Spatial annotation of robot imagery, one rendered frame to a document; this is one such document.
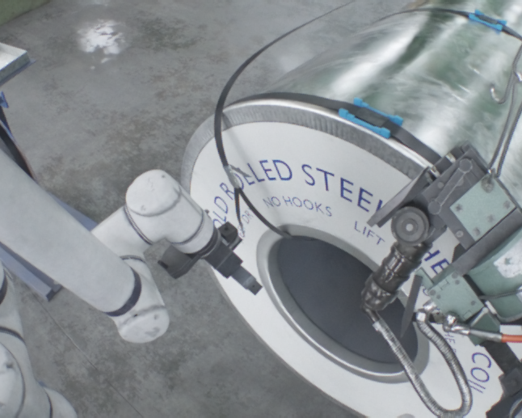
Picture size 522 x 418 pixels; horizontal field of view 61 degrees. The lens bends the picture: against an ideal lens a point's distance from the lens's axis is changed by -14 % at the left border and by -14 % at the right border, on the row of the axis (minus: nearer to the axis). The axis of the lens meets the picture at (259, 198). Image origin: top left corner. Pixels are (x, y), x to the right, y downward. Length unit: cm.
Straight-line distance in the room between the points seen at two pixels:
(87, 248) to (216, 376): 149
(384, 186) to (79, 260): 56
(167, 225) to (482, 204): 50
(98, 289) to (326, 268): 105
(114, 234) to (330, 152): 43
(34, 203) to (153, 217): 30
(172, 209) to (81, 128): 256
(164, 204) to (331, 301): 92
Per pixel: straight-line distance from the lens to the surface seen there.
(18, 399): 84
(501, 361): 81
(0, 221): 58
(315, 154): 101
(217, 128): 117
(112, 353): 222
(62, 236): 63
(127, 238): 86
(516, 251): 69
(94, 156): 309
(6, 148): 202
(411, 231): 74
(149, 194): 83
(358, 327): 162
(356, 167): 96
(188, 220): 87
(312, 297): 160
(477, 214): 70
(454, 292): 74
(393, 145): 88
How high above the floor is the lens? 191
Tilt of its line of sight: 46 degrees down
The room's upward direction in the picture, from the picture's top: 1 degrees counter-clockwise
